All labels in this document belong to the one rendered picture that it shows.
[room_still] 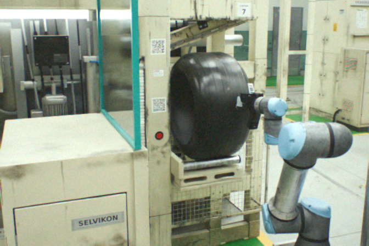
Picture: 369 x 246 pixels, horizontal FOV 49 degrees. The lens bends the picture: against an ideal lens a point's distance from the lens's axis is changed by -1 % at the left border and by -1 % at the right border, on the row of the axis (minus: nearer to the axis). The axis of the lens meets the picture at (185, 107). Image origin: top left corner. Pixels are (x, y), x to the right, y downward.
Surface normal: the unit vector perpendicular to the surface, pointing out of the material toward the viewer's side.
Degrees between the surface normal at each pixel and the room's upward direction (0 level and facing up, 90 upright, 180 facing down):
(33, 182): 90
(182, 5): 90
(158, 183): 90
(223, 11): 90
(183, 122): 57
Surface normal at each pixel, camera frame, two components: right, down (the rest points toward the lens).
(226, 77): 0.29, -0.46
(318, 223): 0.05, 0.20
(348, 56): -0.95, 0.06
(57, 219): 0.36, 0.19
